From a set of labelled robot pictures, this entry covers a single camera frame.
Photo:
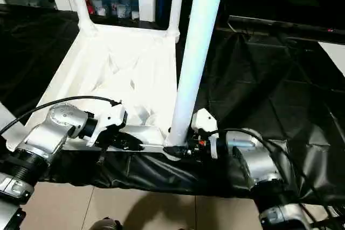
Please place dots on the white plastic table top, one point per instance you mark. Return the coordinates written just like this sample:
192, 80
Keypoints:
124, 68

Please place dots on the white plastic table leg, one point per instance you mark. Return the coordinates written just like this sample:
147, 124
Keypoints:
176, 4
81, 1
199, 52
6, 119

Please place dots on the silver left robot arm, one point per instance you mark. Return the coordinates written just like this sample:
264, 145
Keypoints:
48, 133

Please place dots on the dark left robot foot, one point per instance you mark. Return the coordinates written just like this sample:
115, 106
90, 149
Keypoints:
105, 224

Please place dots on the black work mat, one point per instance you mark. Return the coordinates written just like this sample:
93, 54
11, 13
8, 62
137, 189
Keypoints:
269, 106

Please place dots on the red bottle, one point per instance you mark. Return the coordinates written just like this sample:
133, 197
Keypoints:
90, 7

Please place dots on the white flat board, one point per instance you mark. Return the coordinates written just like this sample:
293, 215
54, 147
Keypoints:
335, 57

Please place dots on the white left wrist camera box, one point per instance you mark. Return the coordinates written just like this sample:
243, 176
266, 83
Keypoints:
110, 117

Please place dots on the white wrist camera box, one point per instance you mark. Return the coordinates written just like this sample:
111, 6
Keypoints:
204, 119
110, 117

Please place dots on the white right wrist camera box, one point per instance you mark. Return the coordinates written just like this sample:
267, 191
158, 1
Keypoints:
204, 119

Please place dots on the black rail bar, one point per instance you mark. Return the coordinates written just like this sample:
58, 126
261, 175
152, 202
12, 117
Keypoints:
291, 28

